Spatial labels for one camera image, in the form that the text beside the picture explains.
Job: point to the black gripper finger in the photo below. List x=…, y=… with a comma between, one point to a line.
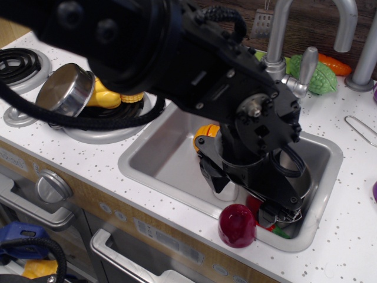
x=214, y=176
x=269, y=214

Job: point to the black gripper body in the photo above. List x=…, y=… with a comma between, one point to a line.
x=252, y=150

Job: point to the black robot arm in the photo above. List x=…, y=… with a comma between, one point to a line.
x=196, y=59

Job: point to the dark red sweet potato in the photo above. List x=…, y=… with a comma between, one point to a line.
x=237, y=226

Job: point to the stainless steel sink basin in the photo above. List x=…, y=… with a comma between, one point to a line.
x=163, y=158

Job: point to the red green toy pepper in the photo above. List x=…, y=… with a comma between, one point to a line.
x=254, y=205

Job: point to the silver curved faucet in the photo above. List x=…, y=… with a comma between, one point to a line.
x=275, y=62

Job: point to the green leafy toy vegetable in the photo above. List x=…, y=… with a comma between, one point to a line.
x=323, y=80

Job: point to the black coil burner front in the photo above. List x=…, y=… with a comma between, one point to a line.
x=125, y=111

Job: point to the black coil burner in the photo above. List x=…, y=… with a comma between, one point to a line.
x=23, y=70
x=125, y=111

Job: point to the orange toy carrot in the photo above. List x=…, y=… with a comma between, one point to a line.
x=339, y=68

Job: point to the hanging metal spatula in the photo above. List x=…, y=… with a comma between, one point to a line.
x=262, y=23

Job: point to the yellow toy corn cob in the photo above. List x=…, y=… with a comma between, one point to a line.
x=104, y=98

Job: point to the silver stove knob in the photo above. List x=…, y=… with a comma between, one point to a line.
x=51, y=188

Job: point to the small silver pan on stove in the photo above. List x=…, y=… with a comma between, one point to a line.
x=67, y=90

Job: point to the yellow cloth bottom left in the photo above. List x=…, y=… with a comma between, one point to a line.
x=36, y=268

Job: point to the blue clamp tool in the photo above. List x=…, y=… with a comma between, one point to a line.
x=17, y=231

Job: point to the small silver stove disc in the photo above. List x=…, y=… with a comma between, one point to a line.
x=14, y=118

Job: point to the black coil burner back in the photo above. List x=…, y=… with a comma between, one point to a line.
x=23, y=70

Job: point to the silver faucet lever handle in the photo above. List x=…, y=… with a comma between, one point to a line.
x=308, y=63

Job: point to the silver wire utensil handle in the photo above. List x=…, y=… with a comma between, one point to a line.
x=365, y=132

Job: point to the silver post with base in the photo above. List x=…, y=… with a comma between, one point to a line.
x=361, y=79

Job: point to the silver oven door handle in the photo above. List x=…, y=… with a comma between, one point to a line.
x=127, y=266

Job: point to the silver drawer handle left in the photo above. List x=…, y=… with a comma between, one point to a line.
x=57, y=221

